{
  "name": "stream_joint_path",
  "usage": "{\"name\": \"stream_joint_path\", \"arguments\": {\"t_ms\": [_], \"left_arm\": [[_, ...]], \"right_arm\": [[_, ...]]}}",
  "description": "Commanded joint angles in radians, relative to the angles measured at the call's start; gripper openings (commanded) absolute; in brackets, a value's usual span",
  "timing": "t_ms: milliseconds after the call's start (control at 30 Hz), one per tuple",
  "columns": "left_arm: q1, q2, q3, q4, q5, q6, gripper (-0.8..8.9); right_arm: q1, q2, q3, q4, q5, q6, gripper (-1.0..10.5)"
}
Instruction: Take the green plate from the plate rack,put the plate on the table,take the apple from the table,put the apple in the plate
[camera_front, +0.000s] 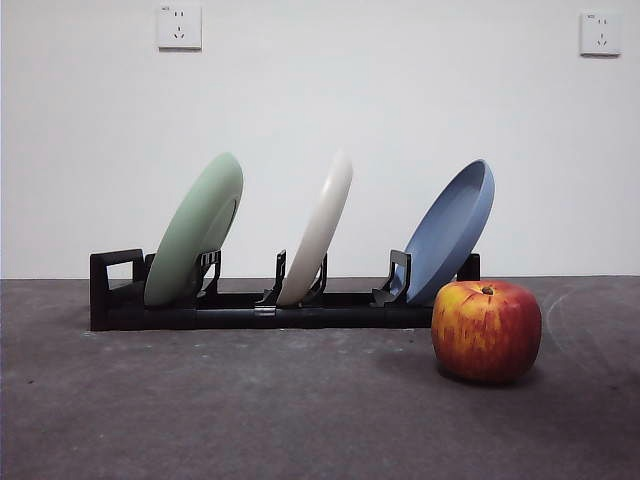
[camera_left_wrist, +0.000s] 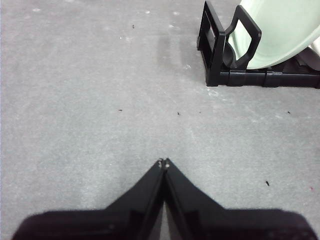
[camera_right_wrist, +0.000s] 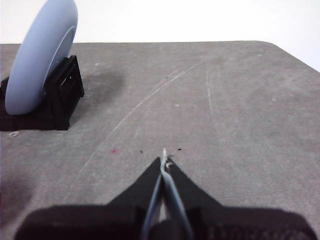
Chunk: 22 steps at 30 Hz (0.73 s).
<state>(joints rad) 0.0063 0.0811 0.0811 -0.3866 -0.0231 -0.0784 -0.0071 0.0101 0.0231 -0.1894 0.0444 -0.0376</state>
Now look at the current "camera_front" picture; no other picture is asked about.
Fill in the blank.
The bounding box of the green plate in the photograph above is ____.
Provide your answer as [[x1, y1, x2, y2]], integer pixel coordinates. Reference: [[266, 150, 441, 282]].
[[143, 152, 245, 307]]

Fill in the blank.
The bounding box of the red yellow apple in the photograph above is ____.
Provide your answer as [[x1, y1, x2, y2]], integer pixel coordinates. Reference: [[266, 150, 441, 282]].
[[430, 279, 543, 385]]

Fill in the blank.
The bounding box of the cream white plate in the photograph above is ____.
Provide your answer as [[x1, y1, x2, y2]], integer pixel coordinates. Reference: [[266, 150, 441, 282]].
[[276, 149, 355, 306]]

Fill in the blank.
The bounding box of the black plate rack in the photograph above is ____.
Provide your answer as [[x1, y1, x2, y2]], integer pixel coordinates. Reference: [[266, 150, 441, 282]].
[[89, 248, 482, 332]]

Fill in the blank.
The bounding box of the blue plate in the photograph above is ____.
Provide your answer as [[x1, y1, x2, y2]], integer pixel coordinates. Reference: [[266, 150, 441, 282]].
[[402, 158, 497, 305]]

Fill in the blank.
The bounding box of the white wall socket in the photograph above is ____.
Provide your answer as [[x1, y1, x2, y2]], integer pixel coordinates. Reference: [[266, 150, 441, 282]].
[[158, 4, 204, 50], [579, 12, 624, 58]]

